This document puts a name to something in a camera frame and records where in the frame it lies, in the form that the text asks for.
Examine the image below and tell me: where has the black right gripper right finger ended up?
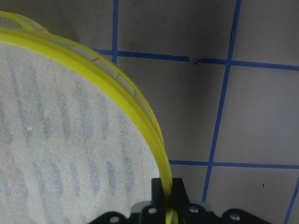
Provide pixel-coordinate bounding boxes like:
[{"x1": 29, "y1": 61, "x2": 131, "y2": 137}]
[{"x1": 171, "y1": 178, "x2": 189, "y2": 208}]

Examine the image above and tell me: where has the yellow steamer top layer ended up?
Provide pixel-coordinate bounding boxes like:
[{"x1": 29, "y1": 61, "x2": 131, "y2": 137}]
[{"x1": 0, "y1": 28, "x2": 172, "y2": 224}]

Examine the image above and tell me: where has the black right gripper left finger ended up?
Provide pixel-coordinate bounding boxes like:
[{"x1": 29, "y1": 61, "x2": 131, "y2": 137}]
[{"x1": 151, "y1": 178, "x2": 167, "y2": 210}]

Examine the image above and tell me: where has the yellow steamer bottom layer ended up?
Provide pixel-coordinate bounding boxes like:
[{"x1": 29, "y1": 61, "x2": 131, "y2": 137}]
[{"x1": 0, "y1": 11, "x2": 50, "y2": 34}]

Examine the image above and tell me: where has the yellow steamer layer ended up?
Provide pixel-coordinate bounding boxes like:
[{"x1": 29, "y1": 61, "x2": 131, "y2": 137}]
[
  {"x1": 0, "y1": 28, "x2": 172, "y2": 224},
  {"x1": 0, "y1": 11, "x2": 50, "y2": 34}
]

